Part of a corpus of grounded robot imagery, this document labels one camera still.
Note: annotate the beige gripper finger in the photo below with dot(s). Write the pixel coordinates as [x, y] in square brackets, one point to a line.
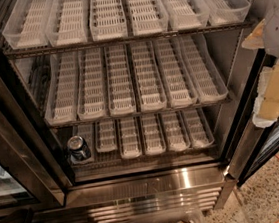
[255, 38]
[266, 105]

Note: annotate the blue pepsi can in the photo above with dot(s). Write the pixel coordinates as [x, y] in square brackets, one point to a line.
[78, 149]

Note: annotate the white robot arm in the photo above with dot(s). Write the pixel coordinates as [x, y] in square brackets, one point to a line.
[266, 36]

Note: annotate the fridge glass door right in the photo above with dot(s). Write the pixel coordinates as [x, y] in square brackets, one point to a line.
[252, 146]

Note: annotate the stainless steel fridge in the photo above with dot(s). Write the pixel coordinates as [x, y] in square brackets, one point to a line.
[35, 170]

